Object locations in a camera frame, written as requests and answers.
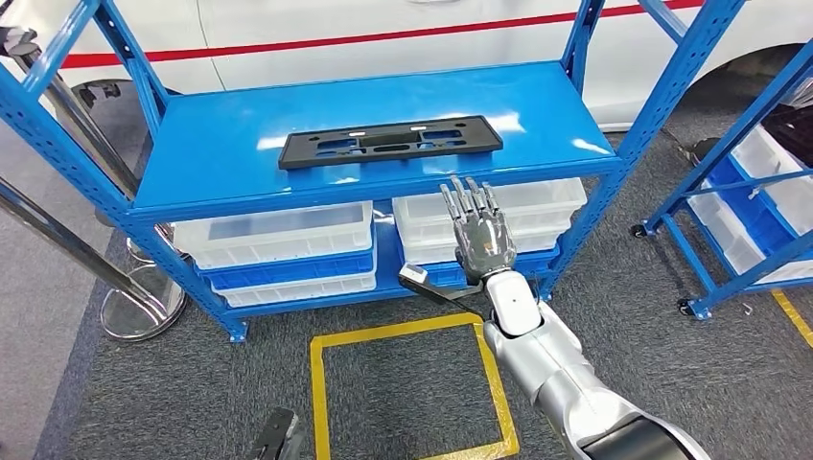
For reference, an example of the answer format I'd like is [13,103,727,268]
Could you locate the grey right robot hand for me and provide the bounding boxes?
[439,176,517,284]

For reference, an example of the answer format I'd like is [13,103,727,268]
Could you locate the long black plastic part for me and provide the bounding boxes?
[277,114,504,172]

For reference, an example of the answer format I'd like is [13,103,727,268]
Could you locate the blue metal shelf rack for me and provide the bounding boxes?
[0,0,748,344]

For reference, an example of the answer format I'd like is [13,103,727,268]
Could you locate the blue wheeled shelf rack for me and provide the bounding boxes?
[630,37,813,321]

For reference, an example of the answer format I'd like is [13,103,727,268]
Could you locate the blue storage bin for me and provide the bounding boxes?
[398,247,560,290]
[706,155,813,259]

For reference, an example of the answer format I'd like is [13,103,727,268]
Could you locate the yellow floor tape square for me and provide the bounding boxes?
[770,288,813,351]
[310,311,521,460]

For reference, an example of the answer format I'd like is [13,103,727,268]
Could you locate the white car with red stripe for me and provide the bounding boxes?
[0,0,813,131]

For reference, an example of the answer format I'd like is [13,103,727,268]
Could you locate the black parts pile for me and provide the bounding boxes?
[758,101,813,170]

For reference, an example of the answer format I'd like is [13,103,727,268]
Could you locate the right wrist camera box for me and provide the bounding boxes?
[398,263,487,306]

